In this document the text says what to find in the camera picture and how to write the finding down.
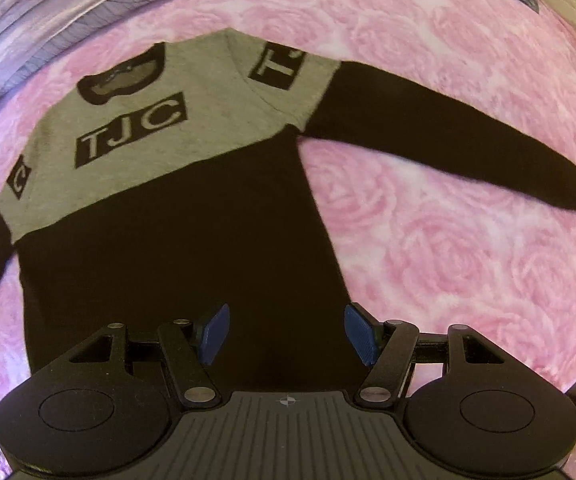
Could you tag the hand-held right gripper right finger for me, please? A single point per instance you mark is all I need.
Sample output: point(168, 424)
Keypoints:
point(360, 335)

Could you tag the brown and grey sweater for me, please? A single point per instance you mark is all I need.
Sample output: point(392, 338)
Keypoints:
point(168, 235)

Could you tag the pink floral blanket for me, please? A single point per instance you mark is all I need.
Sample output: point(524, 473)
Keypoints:
point(442, 235)

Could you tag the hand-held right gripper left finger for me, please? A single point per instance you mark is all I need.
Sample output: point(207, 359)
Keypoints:
point(215, 335)

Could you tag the striped duvet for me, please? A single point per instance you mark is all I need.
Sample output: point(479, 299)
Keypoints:
point(43, 20)

